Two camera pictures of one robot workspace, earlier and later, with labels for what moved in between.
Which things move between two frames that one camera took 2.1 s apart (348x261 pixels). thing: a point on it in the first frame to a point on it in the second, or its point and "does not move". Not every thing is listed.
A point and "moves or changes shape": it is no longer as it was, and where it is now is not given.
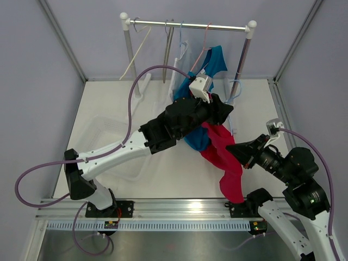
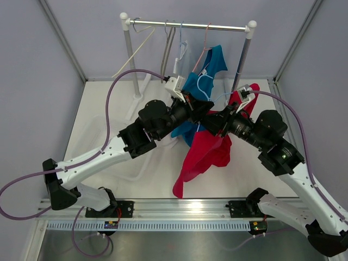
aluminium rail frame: (57, 209) does not move
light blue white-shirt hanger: (182, 43) does not move
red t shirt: (224, 161) to (206, 148)
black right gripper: (246, 151) to (220, 120)
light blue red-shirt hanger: (230, 101) moves or changes shape
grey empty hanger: (169, 30) does not move
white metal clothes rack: (126, 22) does not move
